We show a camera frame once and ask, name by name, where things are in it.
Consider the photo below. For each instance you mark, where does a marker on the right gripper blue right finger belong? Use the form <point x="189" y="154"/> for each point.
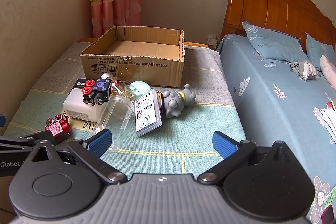
<point x="235" y="155"/>

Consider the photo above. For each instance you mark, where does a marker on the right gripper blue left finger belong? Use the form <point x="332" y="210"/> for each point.
<point x="87" y="154"/>

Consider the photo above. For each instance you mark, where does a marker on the red toy robot block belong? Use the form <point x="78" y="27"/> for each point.
<point x="59" y="127"/>

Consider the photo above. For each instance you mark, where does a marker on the clear plastic jar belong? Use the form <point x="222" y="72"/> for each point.
<point x="115" y="117"/>

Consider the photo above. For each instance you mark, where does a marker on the white plastic container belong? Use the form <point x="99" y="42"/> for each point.
<point x="76" y="108"/>

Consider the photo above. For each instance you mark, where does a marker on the card box clear case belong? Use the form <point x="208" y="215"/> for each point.
<point x="147" y="114"/>

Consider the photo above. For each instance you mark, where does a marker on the black digital pocket scale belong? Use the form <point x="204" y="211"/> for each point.
<point x="80" y="83"/>

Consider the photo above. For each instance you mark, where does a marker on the bottle of golden capsules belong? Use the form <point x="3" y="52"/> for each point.
<point x="119" y="88"/>

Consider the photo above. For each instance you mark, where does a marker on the grey rubber dog toy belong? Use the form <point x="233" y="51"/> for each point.
<point x="174" y="102"/>

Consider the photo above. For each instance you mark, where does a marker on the mint green round case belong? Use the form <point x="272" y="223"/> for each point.
<point x="139" y="88"/>

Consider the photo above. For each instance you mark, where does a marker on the clear correction tape dispenser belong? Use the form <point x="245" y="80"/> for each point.
<point x="160" y="101"/>

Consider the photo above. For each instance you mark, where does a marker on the happy every day sign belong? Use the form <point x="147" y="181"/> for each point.
<point x="79" y="124"/>

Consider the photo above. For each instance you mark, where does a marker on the grey green checked cloth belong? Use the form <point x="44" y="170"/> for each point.
<point x="161" y="130"/>

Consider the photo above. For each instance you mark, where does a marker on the blue floral bed sheet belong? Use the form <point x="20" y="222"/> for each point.
<point x="273" y="103"/>

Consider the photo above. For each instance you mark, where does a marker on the crumpled grey cloth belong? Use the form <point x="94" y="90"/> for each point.
<point x="304" y="70"/>

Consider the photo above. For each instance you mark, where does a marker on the blue floral pillow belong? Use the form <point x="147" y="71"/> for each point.
<point x="274" y="46"/>

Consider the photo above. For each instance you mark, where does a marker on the open cardboard box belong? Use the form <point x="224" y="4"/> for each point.
<point x="154" y="55"/>

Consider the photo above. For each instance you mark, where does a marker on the pink pillow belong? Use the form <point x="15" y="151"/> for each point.
<point x="328" y="70"/>

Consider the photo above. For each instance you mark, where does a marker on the wooden bed headboard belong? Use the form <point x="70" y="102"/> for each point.
<point x="297" y="18"/>

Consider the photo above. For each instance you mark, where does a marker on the white wall plug charger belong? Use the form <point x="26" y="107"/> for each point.
<point x="212" y="41"/>

